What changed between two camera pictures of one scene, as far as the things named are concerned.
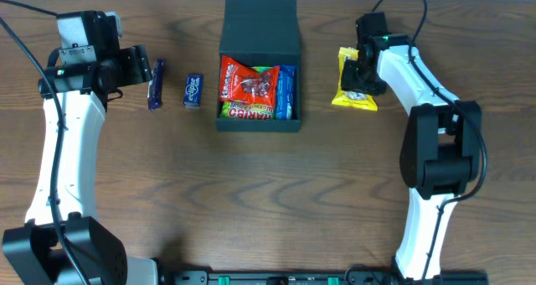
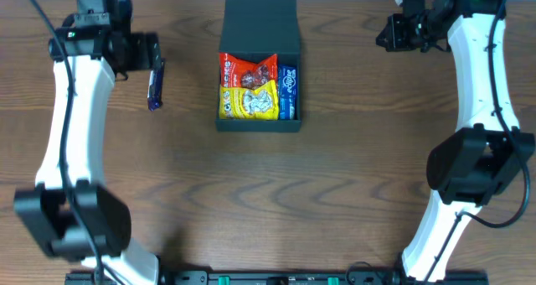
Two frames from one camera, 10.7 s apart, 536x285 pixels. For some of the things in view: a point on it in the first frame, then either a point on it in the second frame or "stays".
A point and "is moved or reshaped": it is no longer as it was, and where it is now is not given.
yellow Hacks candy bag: [350, 98] -> [240, 103]
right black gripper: [357, 76] -> [396, 31]
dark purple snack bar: [155, 89] stays
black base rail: [314, 277] stays
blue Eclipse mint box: [193, 91] -> [287, 81]
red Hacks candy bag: [240, 83] is moved or reshaped
